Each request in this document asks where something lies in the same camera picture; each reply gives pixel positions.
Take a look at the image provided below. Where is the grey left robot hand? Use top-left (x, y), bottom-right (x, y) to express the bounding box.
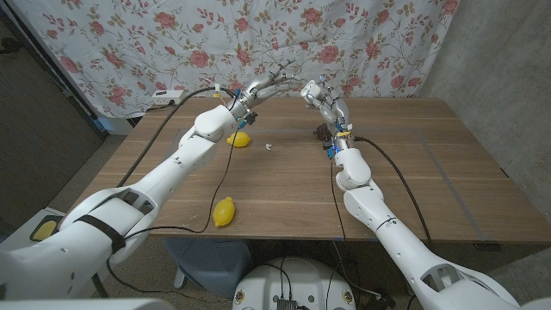
top-left (227, 59), bottom-right (303, 130)

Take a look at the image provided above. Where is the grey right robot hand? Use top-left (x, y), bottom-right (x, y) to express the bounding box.
top-left (300, 77), bottom-right (356, 158)

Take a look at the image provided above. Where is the white AirPods case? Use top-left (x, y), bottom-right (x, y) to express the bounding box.
top-left (300, 80), bottom-right (322, 99)

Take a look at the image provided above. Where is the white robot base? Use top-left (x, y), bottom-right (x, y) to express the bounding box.
top-left (232, 257), bottom-right (356, 310)

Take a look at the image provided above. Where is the purple toy grape cluster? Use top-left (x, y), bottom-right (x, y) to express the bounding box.
top-left (313, 122), bottom-right (333, 142)

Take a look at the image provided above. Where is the yellow toy lemon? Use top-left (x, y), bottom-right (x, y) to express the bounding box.
top-left (212, 196), bottom-right (236, 228)
top-left (226, 131), bottom-right (252, 149)

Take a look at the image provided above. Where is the white power strip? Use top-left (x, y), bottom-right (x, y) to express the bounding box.
top-left (151, 89), bottom-right (188, 107)

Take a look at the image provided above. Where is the floral print backdrop curtain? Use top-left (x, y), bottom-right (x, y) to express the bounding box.
top-left (8, 0), bottom-right (460, 120)

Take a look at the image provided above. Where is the black power adapter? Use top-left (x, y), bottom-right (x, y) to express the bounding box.
top-left (363, 291), bottom-right (397, 310)

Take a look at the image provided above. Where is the yellow and black floor mat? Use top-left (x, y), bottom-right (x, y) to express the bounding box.
top-left (29, 214), bottom-right (65, 242)

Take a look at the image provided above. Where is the white robot chest edge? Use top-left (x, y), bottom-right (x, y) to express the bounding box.
top-left (0, 298), bottom-right (174, 310)

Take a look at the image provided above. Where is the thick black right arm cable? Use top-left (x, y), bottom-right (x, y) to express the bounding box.
top-left (353, 136), bottom-right (432, 242)

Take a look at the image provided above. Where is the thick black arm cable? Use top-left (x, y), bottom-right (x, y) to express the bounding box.
top-left (92, 87), bottom-right (237, 299)
top-left (353, 136), bottom-right (432, 242)

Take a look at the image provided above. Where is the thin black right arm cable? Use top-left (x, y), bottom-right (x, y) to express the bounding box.
top-left (329, 157), bottom-right (347, 241)

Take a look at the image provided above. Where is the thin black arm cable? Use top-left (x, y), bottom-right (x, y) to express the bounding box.
top-left (106, 124), bottom-right (241, 298)
top-left (329, 157), bottom-right (347, 241)

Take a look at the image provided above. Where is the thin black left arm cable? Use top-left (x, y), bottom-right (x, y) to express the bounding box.
top-left (106, 124), bottom-right (241, 298)

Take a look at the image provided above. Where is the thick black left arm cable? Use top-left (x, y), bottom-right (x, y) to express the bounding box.
top-left (92, 87), bottom-right (237, 299)

